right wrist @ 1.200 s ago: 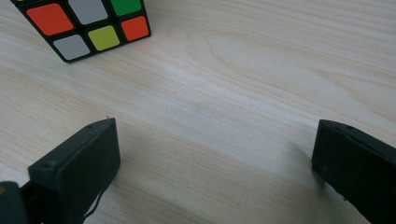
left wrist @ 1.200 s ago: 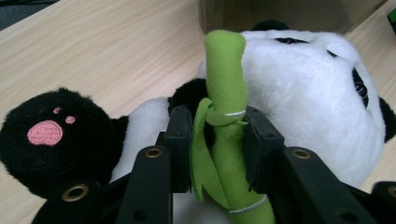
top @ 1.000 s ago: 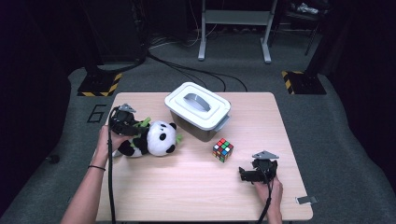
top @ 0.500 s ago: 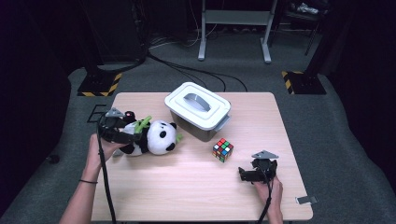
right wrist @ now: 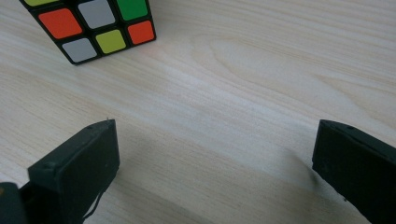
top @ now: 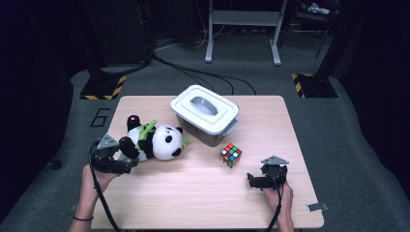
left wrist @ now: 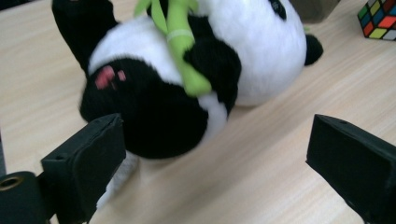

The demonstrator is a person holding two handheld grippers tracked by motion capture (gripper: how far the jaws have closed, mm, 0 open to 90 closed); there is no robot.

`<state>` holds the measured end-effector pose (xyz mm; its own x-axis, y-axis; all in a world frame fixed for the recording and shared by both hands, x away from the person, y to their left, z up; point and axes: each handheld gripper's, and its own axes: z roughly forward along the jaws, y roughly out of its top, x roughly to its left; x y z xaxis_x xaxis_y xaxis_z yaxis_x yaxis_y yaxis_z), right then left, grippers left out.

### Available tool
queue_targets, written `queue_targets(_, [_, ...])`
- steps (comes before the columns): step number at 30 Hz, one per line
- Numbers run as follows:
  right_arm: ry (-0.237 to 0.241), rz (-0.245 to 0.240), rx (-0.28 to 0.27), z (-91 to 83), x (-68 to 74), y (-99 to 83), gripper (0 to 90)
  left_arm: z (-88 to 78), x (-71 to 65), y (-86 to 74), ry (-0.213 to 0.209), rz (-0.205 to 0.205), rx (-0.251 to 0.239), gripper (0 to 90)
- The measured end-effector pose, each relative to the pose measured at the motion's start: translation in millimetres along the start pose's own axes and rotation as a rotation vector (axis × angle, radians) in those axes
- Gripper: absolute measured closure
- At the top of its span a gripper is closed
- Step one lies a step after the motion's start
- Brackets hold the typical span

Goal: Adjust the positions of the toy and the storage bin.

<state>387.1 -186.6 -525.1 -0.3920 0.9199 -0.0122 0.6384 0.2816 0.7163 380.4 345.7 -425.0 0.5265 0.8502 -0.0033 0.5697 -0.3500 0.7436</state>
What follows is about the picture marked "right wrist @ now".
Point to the colourful puzzle cube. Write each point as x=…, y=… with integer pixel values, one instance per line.
x=93, y=18

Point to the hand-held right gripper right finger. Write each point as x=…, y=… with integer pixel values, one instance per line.
x=358, y=168

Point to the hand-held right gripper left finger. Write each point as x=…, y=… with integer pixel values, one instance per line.
x=74, y=174

